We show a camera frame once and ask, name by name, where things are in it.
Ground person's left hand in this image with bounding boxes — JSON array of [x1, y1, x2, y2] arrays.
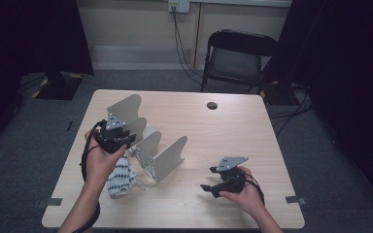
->
[[84, 129, 128, 192]]

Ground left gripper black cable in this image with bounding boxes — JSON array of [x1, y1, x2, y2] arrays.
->
[[72, 119, 109, 233]]

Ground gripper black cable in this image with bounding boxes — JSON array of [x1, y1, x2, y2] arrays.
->
[[72, 119, 109, 233], [242, 173, 266, 207]]

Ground black stand base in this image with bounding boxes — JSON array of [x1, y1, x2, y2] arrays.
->
[[32, 71, 85, 101]]

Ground grey metal expandable rack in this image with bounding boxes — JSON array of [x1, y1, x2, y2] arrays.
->
[[106, 93, 188, 184]]

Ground black floor cables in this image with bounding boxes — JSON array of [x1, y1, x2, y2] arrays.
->
[[268, 82, 315, 139]]

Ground grey tape strip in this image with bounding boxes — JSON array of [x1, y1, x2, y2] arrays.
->
[[37, 197, 63, 209], [285, 195, 307, 206]]

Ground black curtain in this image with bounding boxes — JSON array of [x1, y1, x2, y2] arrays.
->
[[265, 0, 373, 205], [0, 0, 94, 153]]

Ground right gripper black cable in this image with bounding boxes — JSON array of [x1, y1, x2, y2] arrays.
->
[[242, 173, 266, 207]]

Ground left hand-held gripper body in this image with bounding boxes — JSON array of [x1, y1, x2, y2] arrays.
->
[[93, 113, 128, 154]]

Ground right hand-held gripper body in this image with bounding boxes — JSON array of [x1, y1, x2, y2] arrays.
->
[[216, 156, 250, 195]]

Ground person's right hand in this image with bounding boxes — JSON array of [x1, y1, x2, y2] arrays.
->
[[218, 165, 265, 217]]

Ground black wall socket cables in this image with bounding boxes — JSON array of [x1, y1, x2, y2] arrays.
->
[[172, 9, 205, 86]]

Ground white cloth with black diamonds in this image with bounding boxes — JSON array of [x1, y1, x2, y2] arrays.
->
[[106, 154, 147, 199]]

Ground white wall socket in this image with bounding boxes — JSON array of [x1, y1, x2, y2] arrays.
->
[[168, 0, 190, 14]]

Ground black folding chair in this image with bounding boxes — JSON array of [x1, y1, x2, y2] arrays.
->
[[200, 28, 280, 95]]

